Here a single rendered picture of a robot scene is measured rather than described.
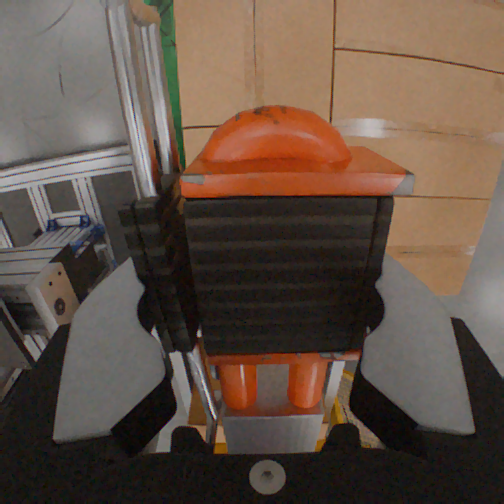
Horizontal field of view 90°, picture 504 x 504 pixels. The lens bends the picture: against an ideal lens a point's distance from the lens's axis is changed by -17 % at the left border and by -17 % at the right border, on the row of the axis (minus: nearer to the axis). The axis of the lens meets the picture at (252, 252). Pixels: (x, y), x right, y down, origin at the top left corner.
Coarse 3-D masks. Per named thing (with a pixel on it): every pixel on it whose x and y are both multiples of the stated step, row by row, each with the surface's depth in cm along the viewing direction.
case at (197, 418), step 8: (200, 344) 104; (208, 368) 95; (216, 384) 89; (192, 392) 87; (192, 400) 84; (200, 400) 84; (192, 408) 82; (200, 408) 82; (192, 416) 79; (200, 416) 79; (192, 424) 77; (200, 424) 77; (328, 424) 77; (200, 432) 79; (320, 432) 79; (216, 440) 81; (224, 440) 81
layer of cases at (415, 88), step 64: (192, 0) 61; (256, 0) 61; (320, 0) 61; (384, 0) 60; (448, 0) 58; (192, 64) 69; (256, 64) 69; (320, 64) 69; (384, 64) 68; (448, 64) 67; (192, 128) 77; (384, 128) 77; (448, 128) 76; (448, 192) 85; (448, 256) 97
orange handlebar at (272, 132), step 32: (224, 128) 10; (256, 128) 9; (288, 128) 9; (320, 128) 10; (224, 160) 10; (256, 160) 10; (320, 160) 10; (224, 384) 16; (256, 384) 17; (288, 384) 17; (320, 384) 16
